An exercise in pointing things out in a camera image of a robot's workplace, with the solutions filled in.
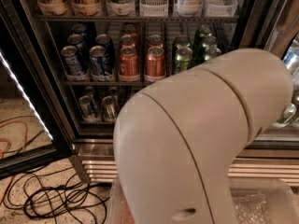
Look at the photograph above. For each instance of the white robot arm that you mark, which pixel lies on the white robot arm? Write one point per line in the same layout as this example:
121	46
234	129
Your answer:
175	140

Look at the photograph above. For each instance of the front middle redbull can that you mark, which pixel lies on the front middle redbull can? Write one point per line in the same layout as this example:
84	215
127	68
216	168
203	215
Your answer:
110	112

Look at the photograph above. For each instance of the redbull can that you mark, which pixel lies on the redbull can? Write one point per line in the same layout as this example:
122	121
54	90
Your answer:
110	112
87	108

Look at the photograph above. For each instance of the front right orange can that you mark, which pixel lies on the front right orange can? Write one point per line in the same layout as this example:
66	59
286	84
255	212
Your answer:
155	62

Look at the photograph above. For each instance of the orange can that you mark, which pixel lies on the orange can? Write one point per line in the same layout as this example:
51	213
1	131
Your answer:
128	62
155	62

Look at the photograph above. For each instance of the front left orange can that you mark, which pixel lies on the front left orange can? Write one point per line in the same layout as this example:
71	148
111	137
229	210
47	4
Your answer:
128	62

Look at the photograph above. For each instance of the front left green can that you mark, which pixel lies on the front left green can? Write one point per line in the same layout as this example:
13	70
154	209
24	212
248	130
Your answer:
182	60

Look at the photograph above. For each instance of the green can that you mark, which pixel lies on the green can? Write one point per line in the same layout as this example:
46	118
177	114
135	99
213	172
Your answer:
211	53
182	60

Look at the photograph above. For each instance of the front left redbull can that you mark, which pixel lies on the front left redbull can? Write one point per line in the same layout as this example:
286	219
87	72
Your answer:
87	108

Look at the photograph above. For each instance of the blue can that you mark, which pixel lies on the blue can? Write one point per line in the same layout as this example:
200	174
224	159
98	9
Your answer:
100	61
74	65

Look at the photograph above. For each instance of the front right green can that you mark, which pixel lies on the front right green can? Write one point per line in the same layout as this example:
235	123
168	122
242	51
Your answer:
211	53

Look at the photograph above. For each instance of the front left blue can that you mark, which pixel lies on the front left blue can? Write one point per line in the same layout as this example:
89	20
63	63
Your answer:
74	65

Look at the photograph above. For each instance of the open fridge door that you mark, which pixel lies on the open fridge door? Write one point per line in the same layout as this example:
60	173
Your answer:
19	52

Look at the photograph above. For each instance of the steel fridge base grille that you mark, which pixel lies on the steel fridge base grille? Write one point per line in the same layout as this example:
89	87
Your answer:
98	163

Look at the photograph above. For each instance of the closed glass fridge door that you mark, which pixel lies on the closed glass fridge door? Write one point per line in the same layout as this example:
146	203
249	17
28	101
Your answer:
270	25

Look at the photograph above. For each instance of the left clear plastic bin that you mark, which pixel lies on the left clear plastic bin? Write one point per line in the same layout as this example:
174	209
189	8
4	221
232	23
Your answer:
118	211

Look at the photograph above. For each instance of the clear plastic bin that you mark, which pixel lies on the clear plastic bin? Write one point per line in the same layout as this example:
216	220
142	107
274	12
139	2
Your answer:
264	201
118	211

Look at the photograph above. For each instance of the right clear plastic bin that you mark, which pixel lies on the right clear plastic bin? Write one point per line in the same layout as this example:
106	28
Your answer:
264	201

